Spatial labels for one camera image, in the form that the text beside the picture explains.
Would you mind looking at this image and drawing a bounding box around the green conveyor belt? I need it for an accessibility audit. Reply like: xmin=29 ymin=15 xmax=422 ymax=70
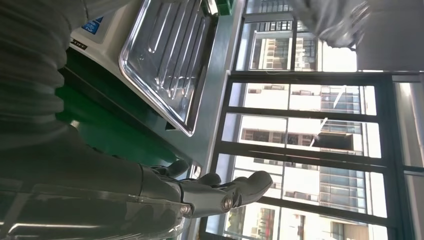
xmin=54 ymin=82 xmax=180 ymax=168

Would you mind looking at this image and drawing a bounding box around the white electronic scale body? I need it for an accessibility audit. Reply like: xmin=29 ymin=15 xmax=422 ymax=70
xmin=67 ymin=0 xmax=176 ymax=132

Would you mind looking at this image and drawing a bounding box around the steel scale tray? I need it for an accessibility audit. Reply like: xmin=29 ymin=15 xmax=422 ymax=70
xmin=118 ymin=0 xmax=220 ymax=138

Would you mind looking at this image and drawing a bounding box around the green plastic crate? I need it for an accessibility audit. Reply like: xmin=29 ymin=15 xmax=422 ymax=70
xmin=215 ymin=0 xmax=234 ymax=16

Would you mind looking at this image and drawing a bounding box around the black window frame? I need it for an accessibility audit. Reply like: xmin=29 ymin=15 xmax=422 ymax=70
xmin=198 ymin=0 xmax=424 ymax=240

